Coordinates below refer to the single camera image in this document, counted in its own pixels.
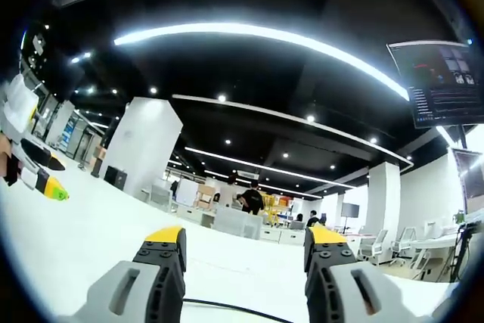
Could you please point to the white office table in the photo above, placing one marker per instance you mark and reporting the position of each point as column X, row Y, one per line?
column 435, row 243

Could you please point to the wide white pillar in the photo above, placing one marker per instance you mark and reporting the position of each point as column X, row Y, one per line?
column 143, row 145

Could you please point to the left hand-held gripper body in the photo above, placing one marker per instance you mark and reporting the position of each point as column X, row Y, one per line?
column 17, row 105

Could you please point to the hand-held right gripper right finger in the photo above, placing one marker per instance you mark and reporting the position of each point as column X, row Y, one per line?
column 363, row 285

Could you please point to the long curved ceiling light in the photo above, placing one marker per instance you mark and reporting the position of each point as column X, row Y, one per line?
column 264, row 33

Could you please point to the narrow white pillar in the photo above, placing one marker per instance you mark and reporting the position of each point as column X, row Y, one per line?
column 383, row 198

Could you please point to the person's left hand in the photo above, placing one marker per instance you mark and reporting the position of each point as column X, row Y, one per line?
column 4, row 156

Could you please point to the yellow rack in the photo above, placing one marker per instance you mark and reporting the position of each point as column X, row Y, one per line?
column 276, row 207

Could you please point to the black tripod stand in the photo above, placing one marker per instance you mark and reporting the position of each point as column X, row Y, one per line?
column 461, row 251

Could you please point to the framed wall screen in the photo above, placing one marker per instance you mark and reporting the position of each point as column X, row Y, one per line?
column 470, row 175

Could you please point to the black screen on stand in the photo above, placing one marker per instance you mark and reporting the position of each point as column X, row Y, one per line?
column 350, row 209

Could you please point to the white office chair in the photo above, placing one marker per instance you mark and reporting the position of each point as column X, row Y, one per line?
column 374, row 245
column 402, row 241

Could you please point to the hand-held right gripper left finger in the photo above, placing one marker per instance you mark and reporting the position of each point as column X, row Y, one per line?
column 125, row 285

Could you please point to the black cabinet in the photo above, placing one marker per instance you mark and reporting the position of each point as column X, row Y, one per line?
column 114, row 177

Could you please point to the grey desk partition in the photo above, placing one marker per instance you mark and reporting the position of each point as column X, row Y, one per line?
column 238, row 222

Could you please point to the hanging dark computer monitor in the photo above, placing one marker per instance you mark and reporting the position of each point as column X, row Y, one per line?
column 438, row 84

